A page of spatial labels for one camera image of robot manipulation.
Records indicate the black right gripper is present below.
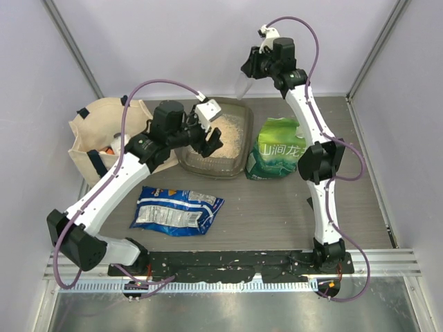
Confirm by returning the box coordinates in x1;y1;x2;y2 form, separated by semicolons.
242;44;280;79

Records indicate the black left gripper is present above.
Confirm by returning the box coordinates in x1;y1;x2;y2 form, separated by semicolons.
168;105;224;157

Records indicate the clear plastic scoop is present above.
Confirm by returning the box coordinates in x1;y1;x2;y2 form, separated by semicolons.
235;71;255;100

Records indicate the green cat litter bag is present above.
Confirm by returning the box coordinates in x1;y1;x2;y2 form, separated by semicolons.
245;118;307;181

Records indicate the black bag clip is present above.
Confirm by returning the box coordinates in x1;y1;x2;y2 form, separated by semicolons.
307;196;314;210

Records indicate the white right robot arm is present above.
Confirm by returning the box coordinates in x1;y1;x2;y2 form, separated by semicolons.
241;37;345;273

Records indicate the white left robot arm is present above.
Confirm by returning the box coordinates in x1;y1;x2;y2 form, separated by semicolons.
46;99;222;276

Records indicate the translucent grey litter box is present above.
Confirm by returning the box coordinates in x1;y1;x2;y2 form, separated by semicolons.
176;97;255;181

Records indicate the blue chip bag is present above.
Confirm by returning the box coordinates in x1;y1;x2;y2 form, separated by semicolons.
130;186;225;237

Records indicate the white bottle in tote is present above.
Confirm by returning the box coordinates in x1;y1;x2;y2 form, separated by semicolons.
110;133;131;156

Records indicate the orange item in tote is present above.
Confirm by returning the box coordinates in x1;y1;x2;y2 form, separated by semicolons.
99;147;114;155

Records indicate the beige canvas tote bag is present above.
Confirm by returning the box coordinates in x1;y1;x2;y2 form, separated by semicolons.
67;95;177;187

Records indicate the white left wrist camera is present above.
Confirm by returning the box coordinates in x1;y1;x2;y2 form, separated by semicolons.
195;99;222;133

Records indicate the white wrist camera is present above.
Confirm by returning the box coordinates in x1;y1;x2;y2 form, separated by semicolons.
258;24;280;54
195;99;222;133

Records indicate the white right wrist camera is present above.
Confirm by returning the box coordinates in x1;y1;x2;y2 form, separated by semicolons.
258;24;280;54

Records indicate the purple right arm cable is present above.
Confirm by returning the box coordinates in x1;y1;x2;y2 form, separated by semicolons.
262;16;371;302

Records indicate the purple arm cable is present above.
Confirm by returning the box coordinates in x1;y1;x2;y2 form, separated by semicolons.
52;79;208;300
262;16;371;302

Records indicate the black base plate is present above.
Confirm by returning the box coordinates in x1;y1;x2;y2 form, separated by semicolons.
124;250;354;284

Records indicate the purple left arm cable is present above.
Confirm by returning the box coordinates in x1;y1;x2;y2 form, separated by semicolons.
52;79;208;300

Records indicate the aluminium front rail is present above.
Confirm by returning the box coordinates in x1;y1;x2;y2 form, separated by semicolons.
43;248;424;295

